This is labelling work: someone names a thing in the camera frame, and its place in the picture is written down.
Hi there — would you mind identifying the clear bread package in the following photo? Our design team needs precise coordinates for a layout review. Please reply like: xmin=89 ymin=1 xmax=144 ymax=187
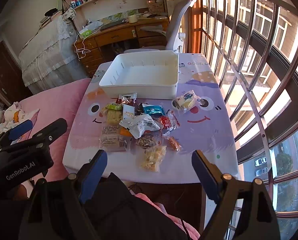
xmin=99 ymin=134 xmax=130 ymax=152

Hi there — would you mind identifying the small orange snack pack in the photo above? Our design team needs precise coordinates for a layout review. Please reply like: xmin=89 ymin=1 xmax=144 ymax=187
xmin=166 ymin=136 xmax=182 ymax=152

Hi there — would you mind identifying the rice crisp clear pack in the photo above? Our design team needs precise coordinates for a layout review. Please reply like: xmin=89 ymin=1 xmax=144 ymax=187
xmin=106 ymin=109 xmax=123 ymax=126

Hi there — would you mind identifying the clear puffed snack bag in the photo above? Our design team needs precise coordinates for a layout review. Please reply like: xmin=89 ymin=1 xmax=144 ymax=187
xmin=141 ymin=145 xmax=167 ymax=172

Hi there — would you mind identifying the silver white snack bag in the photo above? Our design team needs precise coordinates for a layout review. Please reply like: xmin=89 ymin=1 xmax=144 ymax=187
xmin=119 ymin=114 xmax=160 ymax=139

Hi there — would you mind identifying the nut brittle clear pack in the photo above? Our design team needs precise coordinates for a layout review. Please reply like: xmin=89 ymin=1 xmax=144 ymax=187
xmin=136 ymin=131 xmax=163 ymax=149

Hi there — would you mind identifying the green pastry packet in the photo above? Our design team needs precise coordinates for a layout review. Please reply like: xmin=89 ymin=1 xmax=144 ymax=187
xmin=105 ymin=103 xmax=123 ymax=111

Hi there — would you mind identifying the white orange oats bar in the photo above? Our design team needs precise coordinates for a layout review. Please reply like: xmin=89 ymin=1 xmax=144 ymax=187
xmin=118 ymin=104 xmax=136 ymax=138

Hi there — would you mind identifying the dark jelly red-edged pack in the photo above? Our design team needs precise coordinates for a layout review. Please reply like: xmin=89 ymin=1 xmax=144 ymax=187
xmin=135 ymin=103 xmax=144 ymax=115

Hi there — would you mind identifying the red candy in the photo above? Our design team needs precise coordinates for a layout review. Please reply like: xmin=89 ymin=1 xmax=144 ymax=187
xmin=158 ymin=109 xmax=180 ymax=131

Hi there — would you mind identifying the maroon chestnut snack packet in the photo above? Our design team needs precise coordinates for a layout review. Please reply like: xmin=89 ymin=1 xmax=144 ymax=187
xmin=116 ymin=93 xmax=137 ymax=106

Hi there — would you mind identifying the blue foil candy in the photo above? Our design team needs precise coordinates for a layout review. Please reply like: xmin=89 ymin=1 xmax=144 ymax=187
xmin=142 ymin=104 xmax=165 ymax=116

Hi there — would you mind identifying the cartoon cake clear pack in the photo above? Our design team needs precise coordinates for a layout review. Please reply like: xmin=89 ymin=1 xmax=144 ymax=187
xmin=172 ymin=90 xmax=201 ymax=113

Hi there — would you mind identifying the pink bed sheet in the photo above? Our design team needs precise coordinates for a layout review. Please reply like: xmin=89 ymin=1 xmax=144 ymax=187
xmin=19 ymin=78 xmax=91 ymax=181

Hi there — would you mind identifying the cartoon printed tablecloth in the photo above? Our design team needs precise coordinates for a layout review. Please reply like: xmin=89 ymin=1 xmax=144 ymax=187
xmin=63 ymin=50 xmax=238 ymax=184

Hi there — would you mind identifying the lace covered cabinet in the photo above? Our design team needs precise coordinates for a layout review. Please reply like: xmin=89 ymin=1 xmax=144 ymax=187
xmin=18 ymin=15 xmax=87 ymax=94

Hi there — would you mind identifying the green tissue box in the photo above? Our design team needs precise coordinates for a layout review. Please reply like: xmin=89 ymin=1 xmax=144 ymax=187
xmin=79 ymin=29 xmax=92 ymax=39

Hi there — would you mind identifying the white plastic bin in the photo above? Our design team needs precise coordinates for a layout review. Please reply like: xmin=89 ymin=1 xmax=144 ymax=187
xmin=99 ymin=50 xmax=179 ymax=100

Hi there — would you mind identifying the wooden desk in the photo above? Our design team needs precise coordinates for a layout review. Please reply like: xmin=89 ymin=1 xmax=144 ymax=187
xmin=73 ymin=18 xmax=169 ymax=77

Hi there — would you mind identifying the cream mug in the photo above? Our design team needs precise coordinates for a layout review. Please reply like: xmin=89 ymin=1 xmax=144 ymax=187
xmin=127 ymin=15 xmax=138 ymax=23

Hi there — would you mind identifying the grey office chair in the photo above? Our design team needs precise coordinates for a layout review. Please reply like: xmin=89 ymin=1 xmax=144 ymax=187
xmin=124 ymin=0 xmax=196 ymax=53

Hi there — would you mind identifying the white charging cable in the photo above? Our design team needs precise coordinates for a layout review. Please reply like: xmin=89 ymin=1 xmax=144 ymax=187
xmin=73 ymin=28 xmax=92 ymax=60

